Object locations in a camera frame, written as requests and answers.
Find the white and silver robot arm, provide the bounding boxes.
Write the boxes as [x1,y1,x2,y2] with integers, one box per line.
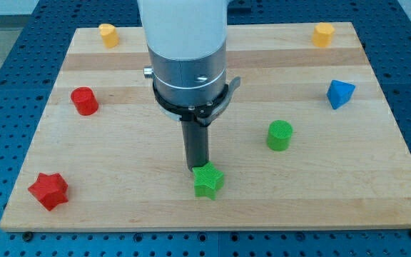
[138,0,229,107]

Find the wooden board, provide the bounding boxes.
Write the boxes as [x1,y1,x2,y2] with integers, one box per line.
[0,22,411,232]

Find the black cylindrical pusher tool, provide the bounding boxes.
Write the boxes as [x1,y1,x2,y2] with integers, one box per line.
[181,121,209,171]

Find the green star block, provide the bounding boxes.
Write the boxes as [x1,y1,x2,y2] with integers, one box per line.
[193,161,225,201]

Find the green cylinder block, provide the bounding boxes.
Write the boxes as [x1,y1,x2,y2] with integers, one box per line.
[266,120,293,151]

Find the red cylinder block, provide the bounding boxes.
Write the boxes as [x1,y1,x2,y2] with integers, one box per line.
[70,86,99,116]

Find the yellow heart block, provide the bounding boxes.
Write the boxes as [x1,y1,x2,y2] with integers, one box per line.
[98,24,119,49]

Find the blue triangle block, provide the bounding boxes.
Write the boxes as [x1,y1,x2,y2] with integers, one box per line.
[326,80,355,109]

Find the yellow hexagon block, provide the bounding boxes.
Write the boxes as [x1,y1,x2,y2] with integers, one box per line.
[312,22,335,48]

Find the red star block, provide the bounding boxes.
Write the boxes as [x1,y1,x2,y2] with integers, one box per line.
[28,173,69,211]

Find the black clamp ring with lever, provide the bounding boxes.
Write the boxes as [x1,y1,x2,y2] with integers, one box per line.
[151,76,242,128]

